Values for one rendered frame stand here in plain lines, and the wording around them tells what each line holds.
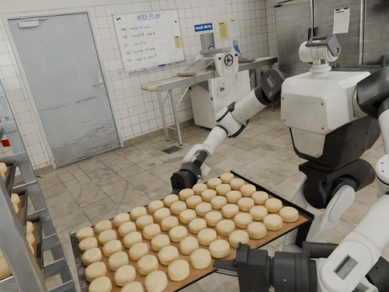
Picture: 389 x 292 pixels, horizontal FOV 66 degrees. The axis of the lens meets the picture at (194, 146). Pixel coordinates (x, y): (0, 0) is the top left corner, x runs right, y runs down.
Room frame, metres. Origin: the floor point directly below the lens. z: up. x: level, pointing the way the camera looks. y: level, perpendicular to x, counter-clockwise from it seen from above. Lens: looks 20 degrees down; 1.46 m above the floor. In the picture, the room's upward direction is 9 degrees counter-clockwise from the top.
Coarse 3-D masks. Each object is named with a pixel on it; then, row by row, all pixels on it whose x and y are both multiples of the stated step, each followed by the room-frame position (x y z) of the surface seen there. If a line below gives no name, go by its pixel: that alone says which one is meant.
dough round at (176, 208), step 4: (172, 204) 0.85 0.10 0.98; (176, 204) 0.84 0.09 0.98; (180, 204) 0.84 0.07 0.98; (184, 204) 0.83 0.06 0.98; (172, 208) 0.82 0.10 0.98; (176, 208) 0.82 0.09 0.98; (180, 208) 0.82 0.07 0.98; (184, 208) 0.82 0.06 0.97; (172, 212) 0.82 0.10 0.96; (176, 212) 0.81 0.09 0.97; (180, 212) 0.81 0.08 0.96
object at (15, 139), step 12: (0, 84) 0.79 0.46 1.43; (0, 108) 0.78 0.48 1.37; (12, 144) 0.78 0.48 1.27; (24, 168) 0.78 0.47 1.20; (24, 180) 0.78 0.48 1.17; (36, 180) 0.80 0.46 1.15; (36, 204) 0.78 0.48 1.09; (48, 228) 0.78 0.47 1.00; (60, 252) 0.79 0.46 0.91; (60, 276) 0.78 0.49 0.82; (72, 276) 0.82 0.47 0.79
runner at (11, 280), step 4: (8, 276) 0.39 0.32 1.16; (12, 276) 0.39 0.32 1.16; (0, 280) 0.39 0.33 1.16; (4, 280) 0.39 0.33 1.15; (8, 280) 0.39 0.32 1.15; (12, 280) 0.39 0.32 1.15; (0, 284) 0.38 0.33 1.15; (4, 284) 0.39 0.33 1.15; (8, 284) 0.39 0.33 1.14; (12, 284) 0.39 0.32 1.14; (16, 284) 0.39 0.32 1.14; (0, 288) 0.38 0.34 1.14; (4, 288) 0.39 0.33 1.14; (8, 288) 0.39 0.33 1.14; (12, 288) 0.39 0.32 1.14; (16, 288) 0.39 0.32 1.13
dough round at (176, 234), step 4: (172, 228) 0.71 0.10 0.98; (176, 228) 0.71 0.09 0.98; (180, 228) 0.71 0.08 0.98; (184, 228) 0.70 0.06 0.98; (172, 232) 0.70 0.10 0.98; (176, 232) 0.69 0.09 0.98; (180, 232) 0.69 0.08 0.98; (184, 232) 0.69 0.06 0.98; (172, 236) 0.68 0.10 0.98; (176, 236) 0.68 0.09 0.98; (180, 236) 0.68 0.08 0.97; (184, 236) 0.68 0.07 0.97; (172, 240) 0.68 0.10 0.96; (176, 240) 0.68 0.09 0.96; (180, 240) 0.68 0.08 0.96
